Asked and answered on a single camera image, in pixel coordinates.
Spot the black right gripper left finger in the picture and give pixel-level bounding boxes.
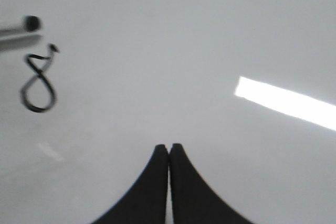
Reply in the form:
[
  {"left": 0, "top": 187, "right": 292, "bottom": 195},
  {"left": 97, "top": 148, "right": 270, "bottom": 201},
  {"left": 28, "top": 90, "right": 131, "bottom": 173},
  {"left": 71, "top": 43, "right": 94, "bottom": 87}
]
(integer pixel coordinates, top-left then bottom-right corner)
[{"left": 94, "top": 144, "right": 169, "bottom": 224}]

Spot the white black whiteboard marker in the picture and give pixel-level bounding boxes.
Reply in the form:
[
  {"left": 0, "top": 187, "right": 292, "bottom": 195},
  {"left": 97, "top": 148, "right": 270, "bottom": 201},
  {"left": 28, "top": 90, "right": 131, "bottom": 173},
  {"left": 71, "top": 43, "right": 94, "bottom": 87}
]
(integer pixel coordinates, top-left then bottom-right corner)
[{"left": 1, "top": 15, "right": 42, "bottom": 51}]

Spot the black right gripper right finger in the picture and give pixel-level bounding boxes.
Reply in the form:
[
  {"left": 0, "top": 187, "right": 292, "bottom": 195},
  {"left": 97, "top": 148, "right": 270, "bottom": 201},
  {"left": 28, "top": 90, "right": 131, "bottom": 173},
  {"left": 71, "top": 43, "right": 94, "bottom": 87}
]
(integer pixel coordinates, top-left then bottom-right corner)
[{"left": 169, "top": 143, "right": 251, "bottom": 223}]

